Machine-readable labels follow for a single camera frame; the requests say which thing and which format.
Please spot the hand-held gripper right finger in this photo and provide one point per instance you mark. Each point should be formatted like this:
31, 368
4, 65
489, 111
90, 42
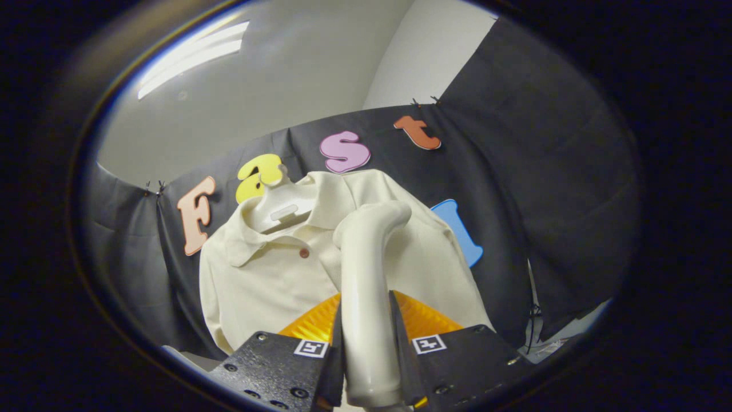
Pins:
409, 372

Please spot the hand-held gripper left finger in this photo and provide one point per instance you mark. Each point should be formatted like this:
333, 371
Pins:
334, 372

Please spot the white garment steamer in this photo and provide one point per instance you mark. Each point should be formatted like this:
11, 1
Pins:
366, 320

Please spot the cream button-up shirt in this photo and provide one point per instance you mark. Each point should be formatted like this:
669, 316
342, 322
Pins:
269, 286

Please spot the thin white pole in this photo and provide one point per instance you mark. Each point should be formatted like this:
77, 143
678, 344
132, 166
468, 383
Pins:
531, 283

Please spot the white mannequin torso stand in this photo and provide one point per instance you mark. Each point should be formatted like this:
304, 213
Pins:
274, 200

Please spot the black backdrop cloth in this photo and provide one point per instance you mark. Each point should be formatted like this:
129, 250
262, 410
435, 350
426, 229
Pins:
543, 171

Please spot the small black cloth clips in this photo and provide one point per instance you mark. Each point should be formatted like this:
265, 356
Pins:
426, 102
154, 187

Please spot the ceiling light panel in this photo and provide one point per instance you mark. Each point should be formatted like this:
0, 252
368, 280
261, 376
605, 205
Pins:
194, 57

